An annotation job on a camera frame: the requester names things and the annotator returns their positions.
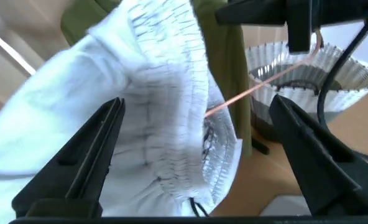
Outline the pink clothes hanger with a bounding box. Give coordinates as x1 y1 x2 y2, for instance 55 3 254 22
204 29 324 118

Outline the black cable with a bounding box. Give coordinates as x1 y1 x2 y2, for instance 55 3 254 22
316 6 368 164

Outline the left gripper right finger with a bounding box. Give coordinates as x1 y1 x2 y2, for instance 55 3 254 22
269 94 368 217

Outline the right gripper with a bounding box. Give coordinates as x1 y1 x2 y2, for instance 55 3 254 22
285 0 368 54

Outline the white laundry basket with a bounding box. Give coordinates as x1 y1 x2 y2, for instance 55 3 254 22
246 40 368 142

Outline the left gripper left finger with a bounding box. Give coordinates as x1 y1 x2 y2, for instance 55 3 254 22
11 96 126 218

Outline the green printed shirt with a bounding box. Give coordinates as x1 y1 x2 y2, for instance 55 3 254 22
60 0 253 158

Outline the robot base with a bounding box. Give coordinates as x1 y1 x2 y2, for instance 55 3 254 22
260 195 312 217

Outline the pale blue garment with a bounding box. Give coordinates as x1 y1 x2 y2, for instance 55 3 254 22
0 0 243 218

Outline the beige curtain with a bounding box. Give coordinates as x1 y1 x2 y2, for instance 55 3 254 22
0 0 73 125

